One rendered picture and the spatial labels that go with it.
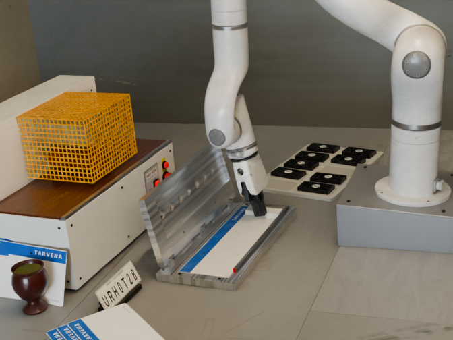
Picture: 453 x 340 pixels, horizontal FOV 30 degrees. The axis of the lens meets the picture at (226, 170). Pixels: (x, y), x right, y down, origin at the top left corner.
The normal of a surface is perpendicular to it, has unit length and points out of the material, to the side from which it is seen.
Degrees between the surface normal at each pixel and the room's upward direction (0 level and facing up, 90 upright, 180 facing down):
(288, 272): 0
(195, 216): 79
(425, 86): 130
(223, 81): 44
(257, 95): 90
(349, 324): 0
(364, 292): 0
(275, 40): 90
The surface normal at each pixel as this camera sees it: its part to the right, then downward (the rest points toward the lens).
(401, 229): -0.32, 0.36
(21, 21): 0.94, 0.04
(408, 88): -0.31, 0.84
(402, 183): -0.57, 0.33
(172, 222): 0.88, -0.11
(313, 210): -0.08, -0.93
